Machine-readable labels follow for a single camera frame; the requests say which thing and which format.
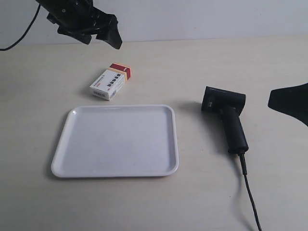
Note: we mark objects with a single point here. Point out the white red medicine box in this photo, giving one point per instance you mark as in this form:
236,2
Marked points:
110,81

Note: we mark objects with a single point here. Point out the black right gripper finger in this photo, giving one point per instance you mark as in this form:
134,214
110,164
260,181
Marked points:
291,101

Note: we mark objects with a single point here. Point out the black handheld barcode scanner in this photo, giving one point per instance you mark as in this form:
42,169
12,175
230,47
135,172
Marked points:
228,105

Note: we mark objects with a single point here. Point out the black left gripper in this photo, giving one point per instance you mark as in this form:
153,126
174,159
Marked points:
79,19

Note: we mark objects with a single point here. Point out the white plastic tray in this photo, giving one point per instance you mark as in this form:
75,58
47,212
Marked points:
117,141

